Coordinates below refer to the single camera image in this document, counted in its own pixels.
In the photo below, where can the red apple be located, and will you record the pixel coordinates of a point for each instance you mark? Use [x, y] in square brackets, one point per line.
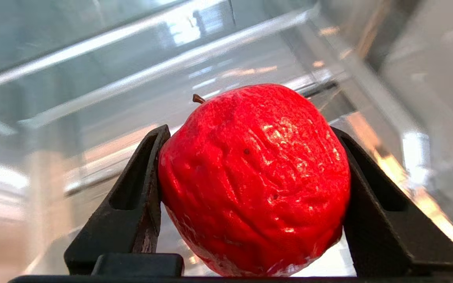
[254, 181]

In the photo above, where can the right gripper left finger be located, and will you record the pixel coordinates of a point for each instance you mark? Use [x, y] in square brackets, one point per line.
[104, 239]

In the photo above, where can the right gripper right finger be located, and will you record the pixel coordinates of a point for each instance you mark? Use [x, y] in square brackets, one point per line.
[399, 239]

